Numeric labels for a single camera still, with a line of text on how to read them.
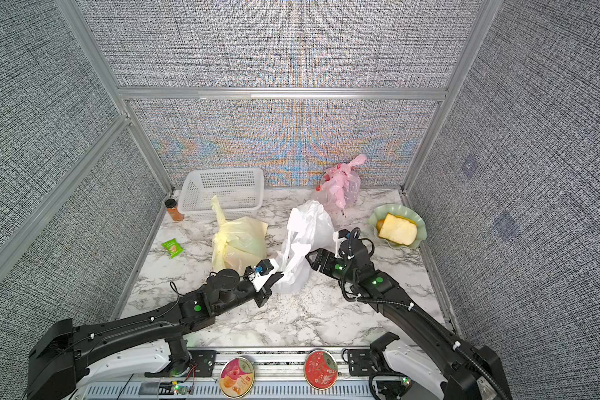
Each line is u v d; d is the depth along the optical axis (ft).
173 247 3.20
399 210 3.49
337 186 3.36
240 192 3.84
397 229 3.11
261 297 2.06
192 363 2.38
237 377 2.26
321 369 2.27
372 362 2.19
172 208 3.33
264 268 1.95
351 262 1.93
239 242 2.86
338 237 2.40
